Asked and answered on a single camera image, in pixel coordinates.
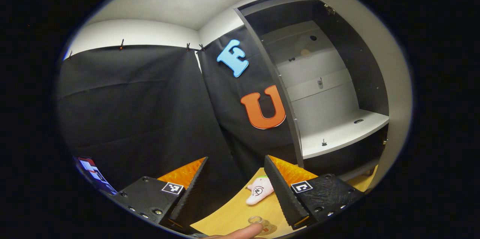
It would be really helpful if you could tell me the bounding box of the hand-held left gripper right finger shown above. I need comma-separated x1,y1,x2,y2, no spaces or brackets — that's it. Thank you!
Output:
264,155,365,230

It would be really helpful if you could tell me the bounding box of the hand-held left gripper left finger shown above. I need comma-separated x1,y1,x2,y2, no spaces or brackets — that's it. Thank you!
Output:
112,156,209,232

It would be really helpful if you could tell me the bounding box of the clear plastic bottle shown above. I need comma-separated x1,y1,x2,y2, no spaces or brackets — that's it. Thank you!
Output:
247,215,271,232

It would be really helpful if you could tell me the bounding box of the grey cabinet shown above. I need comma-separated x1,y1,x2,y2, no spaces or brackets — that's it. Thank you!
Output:
234,0,390,182

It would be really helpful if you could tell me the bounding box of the beige cabinet door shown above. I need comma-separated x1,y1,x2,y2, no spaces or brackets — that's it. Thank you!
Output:
270,0,413,191

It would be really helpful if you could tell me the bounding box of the white cabinet shelf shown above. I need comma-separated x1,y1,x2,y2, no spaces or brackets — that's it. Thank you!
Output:
300,108,390,160

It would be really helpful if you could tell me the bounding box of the pink white plush toy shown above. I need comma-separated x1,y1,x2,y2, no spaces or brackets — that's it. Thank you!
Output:
246,175,275,206

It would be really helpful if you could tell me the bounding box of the computer monitor screen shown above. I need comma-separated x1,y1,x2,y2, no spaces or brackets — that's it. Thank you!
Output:
74,156,118,196

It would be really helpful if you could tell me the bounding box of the black backdrop cloth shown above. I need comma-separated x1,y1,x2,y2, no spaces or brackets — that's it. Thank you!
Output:
56,25,305,229

